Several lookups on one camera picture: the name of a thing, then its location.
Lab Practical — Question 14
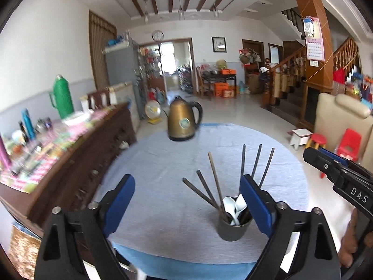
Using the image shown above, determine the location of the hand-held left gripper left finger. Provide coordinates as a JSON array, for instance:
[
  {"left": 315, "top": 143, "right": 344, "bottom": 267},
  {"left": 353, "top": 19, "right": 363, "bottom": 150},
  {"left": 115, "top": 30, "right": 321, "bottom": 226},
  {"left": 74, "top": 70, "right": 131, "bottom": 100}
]
[{"left": 33, "top": 174, "right": 135, "bottom": 280}]

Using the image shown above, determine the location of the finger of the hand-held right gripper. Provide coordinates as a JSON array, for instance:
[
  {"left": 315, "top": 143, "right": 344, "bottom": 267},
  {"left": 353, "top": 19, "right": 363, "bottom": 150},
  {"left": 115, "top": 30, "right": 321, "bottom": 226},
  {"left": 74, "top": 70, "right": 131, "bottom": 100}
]
[
  {"left": 319, "top": 148, "right": 373, "bottom": 181},
  {"left": 302, "top": 147, "right": 350, "bottom": 185}
]

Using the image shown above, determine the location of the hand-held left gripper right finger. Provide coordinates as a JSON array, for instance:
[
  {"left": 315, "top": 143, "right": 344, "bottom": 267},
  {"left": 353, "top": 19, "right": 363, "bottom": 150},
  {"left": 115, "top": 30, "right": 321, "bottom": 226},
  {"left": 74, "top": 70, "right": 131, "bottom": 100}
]
[{"left": 239, "top": 174, "right": 341, "bottom": 280}]

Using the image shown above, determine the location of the white plastic spoon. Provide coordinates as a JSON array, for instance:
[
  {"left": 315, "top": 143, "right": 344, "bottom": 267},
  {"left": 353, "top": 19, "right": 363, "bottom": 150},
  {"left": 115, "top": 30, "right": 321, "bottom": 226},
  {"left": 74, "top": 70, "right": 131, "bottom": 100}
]
[
  {"left": 235, "top": 193, "right": 248, "bottom": 219},
  {"left": 223, "top": 197, "right": 236, "bottom": 226}
]

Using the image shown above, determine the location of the dark grey utensil holder cup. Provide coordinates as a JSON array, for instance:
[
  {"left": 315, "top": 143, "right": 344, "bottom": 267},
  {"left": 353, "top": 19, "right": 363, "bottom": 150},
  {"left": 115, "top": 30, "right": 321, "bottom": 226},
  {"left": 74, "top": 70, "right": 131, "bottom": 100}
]
[{"left": 217, "top": 201, "right": 253, "bottom": 242}]

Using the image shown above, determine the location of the dark wooden chopstick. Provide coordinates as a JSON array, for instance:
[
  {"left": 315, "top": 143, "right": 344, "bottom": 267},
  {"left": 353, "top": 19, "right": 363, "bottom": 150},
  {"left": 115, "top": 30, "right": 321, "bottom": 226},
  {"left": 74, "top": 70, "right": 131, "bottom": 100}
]
[
  {"left": 207, "top": 152, "right": 229, "bottom": 219},
  {"left": 196, "top": 170, "right": 226, "bottom": 215},
  {"left": 239, "top": 144, "right": 246, "bottom": 181},
  {"left": 182, "top": 178, "right": 226, "bottom": 213},
  {"left": 259, "top": 148, "right": 275, "bottom": 189},
  {"left": 251, "top": 144, "right": 262, "bottom": 181}
]

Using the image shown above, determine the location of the person's right hand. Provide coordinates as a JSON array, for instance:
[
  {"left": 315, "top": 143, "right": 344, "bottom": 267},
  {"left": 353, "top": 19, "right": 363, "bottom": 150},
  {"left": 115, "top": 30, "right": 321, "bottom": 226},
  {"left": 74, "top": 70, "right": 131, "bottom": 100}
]
[{"left": 338, "top": 210, "right": 360, "bottom": 269}]

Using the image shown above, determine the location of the red plastic chair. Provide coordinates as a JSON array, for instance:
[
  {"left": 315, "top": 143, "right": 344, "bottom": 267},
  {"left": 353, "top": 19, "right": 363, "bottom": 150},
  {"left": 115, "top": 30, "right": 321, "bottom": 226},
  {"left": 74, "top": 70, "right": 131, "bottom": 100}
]
[{"left": 335, "top": 128, "right": 362, "bottom": 163}]

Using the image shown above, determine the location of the red stool with yellow legs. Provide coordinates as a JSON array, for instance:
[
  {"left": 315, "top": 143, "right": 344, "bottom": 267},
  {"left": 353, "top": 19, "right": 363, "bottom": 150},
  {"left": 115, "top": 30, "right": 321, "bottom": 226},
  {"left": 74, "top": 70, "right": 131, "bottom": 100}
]
[{"left": 305, "top": 133, "right": 327, "bottom": 153}]

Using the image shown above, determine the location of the small white stool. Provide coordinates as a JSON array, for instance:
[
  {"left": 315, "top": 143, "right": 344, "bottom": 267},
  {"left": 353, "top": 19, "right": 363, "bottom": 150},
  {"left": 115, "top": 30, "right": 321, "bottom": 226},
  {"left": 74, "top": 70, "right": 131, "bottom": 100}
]
[{"left": 289, "top": 128, "right": 312, "bottom": 151}]

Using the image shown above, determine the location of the beige armchair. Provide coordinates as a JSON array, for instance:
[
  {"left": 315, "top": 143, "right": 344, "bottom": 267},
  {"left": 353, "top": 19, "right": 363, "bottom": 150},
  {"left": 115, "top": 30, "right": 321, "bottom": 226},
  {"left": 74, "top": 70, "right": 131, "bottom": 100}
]
[{"left": 314, "top": 93, "right": 373, "bottom": 165}]

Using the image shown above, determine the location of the grey tablecloth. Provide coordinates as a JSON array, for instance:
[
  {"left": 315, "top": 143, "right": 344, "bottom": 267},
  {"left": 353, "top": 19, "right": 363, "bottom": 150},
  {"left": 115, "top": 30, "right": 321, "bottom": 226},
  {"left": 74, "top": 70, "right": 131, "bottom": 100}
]
[{"left": 100, "top": 122, "right": 310, "bottom": 266}]

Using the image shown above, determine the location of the carved wooden sideboard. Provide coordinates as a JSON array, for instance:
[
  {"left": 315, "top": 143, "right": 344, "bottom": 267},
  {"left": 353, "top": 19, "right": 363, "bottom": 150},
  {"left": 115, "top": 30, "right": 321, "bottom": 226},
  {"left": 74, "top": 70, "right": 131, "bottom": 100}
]
[{"left": 0, "top": 102, "right": 138, "bottom": 240}]

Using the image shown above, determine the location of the pink checked cloth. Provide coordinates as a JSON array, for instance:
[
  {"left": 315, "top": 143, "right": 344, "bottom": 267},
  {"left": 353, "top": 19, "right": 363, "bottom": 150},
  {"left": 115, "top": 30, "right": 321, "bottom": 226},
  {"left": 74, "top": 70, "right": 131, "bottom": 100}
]
[{"left": 0, "top": 106, "right": 115, "bottom": 193}]

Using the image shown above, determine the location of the blue tablecloth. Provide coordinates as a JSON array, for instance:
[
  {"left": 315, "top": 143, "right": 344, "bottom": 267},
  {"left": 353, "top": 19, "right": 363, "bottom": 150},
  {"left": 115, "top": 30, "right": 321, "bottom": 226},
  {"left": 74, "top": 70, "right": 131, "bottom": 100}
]
[{"left": 112, "top": 243, "right": 258, "bottom": 280}]

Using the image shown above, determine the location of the wooden staircase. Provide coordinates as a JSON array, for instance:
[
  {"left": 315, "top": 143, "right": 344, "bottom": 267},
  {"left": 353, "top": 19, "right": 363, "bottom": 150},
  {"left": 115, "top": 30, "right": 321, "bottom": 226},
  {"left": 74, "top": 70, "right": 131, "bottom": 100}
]
[{"left": 261, "top": 7, "right": 362, "bottom": 117}]

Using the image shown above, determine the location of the white floor fan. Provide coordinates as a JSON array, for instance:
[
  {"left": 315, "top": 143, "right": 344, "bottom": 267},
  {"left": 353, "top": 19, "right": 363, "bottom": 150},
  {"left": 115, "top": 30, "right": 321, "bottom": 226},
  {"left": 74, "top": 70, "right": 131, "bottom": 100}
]
[{"left": 145, "top": 99, "right": 162, "bottom": 124}]

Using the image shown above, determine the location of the golden electric kettle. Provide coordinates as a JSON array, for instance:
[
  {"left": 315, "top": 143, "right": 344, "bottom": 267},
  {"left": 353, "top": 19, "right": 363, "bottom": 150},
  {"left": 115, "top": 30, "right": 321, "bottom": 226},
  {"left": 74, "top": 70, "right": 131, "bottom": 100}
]
[{"left": 167, "top": 96, "right": 203, "bottom": 141}]

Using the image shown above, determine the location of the dark wooden chair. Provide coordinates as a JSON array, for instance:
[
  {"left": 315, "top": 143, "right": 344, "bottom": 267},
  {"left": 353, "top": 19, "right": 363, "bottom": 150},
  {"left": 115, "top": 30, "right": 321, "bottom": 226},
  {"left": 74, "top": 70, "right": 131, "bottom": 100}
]
[{"left": 87, "top": 90, "right": 112, "bottom": 111}]

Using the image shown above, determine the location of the white chest freezer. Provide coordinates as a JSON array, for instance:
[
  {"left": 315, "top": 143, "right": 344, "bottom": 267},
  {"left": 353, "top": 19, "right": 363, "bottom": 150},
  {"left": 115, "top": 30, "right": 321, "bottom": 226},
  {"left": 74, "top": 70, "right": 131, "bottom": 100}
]
[{"left": 105, "top": 81, "right": 141, "bottom": 126}]

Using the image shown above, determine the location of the green thermos flask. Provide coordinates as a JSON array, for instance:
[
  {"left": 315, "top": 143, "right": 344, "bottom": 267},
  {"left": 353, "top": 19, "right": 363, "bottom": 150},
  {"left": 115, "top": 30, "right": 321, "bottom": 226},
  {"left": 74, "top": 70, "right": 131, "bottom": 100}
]
[{"left": 49, "top": 74, "right": 75, "bottom": 119}]

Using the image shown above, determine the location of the blue bottle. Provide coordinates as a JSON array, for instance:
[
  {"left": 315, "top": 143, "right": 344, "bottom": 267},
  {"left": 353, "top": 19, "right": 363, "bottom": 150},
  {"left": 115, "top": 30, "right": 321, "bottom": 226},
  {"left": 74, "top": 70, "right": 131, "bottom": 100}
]
[{"left": 21, "top": 109, "right": 36, "bottom": 140}]

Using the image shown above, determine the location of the large orange carton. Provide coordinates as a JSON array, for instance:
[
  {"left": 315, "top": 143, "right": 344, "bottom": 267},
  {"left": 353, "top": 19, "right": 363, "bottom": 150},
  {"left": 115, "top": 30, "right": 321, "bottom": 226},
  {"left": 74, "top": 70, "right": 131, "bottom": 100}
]
[{"left": 214, "top": 82, "right": 230, "bottom": 97}]

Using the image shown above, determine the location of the pink bottle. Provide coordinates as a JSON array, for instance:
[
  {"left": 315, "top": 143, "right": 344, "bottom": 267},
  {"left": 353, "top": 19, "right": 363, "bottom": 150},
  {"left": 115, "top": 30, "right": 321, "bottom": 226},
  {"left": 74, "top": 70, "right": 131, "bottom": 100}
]
[{"left": 0, "top": 136, "right": 10, "bottom": 170}]

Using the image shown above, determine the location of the grey refrigerator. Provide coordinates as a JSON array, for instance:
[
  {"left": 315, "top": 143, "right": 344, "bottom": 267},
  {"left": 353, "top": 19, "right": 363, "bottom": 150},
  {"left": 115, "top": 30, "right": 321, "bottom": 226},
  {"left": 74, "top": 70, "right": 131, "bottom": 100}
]
[{"left": 103, "top": 39, "right": 141, "bottom": 110}]

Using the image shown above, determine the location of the dark wooden side table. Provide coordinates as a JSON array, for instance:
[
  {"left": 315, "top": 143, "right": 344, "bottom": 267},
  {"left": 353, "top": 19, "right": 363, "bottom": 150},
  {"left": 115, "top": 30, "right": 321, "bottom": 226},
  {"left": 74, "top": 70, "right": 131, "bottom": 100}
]
[{"left": 200, "top": 72, "right": 237, "bottom": 97}]

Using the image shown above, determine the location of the brown wooden door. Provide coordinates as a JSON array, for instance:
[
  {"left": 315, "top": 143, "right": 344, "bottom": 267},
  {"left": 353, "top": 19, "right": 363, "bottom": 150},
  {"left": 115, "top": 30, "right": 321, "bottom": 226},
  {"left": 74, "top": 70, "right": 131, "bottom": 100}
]
[{"left": 89, "top": 10, "right": 117, "bottom": 91}]

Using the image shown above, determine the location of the wooden pillar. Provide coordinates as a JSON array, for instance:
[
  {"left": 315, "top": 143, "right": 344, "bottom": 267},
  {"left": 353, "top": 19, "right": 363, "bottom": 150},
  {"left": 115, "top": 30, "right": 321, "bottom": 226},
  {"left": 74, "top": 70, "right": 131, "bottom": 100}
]
[{"left": 289, "top": 0, "right": 333, "bottom": 88}]

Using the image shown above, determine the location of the wall calendar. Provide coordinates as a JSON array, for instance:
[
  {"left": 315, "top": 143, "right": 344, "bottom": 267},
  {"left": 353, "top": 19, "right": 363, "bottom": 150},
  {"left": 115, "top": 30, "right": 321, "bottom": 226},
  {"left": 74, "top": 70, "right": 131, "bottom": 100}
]
[{"left": 302, "top": 16, "right": 325, "bottom": 62}]

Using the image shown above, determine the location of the framed wall picture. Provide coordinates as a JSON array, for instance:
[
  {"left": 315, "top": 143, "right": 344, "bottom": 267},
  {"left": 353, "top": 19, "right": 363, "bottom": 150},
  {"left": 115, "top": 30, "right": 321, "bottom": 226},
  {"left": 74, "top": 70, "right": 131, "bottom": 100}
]
[{"left": 212, "top": 37, "right": 227, "bottom": 53}]

